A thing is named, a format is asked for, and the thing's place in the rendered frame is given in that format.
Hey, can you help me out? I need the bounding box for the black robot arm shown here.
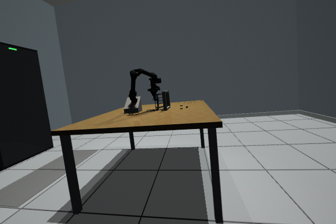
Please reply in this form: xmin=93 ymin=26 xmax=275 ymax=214
xmin=129 ymin=68 xmax=161 ymax=103

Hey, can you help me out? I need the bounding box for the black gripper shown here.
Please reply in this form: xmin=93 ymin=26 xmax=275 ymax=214
xmin=148 ymin=83 xmax=160 ymax=97

